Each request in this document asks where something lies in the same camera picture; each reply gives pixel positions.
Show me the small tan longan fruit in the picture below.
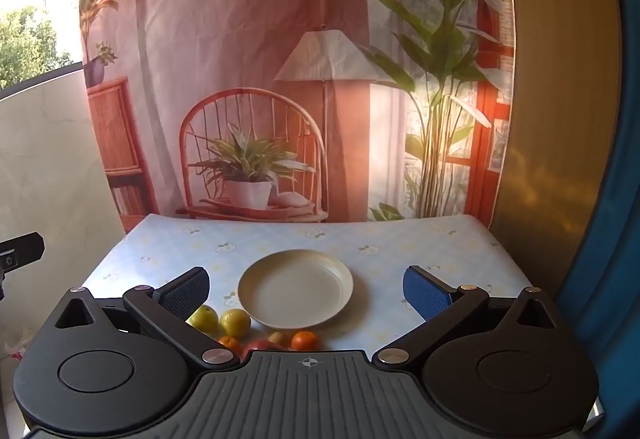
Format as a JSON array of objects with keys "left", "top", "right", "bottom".
[{"left": 268, "top": 331, "right": 291, "bottom": 349}]

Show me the floral blue tablecloth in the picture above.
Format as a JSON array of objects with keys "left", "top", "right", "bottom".
[{"left": 85, "top": 216, "right": 529, "bottom": 355}]

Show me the wooden cabinet panel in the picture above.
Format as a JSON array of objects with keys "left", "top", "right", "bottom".
[{"left": 490, "top": 0, "right": 622, "bottom": 295}]

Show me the red apple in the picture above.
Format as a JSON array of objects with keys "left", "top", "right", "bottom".
[{"left": 242, "top": 339, "right": 288, "bottom": 361}]

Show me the blue curtain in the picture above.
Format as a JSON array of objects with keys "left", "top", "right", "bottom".
[{"left": 556, "top": 0, "right": 639, "bottom": 438}]

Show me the printed room backdrop cloth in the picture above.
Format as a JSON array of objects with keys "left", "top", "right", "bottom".
[{"left": 79, "top": 0, "right": 515, "bottom": 229}]

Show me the cream round plate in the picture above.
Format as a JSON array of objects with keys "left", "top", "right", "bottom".
[{"left": 236, "top": 249, "right": 354, "bottom": 329}]

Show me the yellow-green apple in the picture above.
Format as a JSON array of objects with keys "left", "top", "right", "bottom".
[{"left": 219, "top": 308, "right": 252, "bottom": 339}]

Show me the green apple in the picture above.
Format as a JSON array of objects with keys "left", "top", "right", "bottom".
[{"left": 186, "top": 305, "right": 218, "bottom": 335}]

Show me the small orange mandarin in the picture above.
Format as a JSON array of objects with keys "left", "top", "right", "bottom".
[{"left": 291, "top": 329, "right": 320, "bottom": 351}]

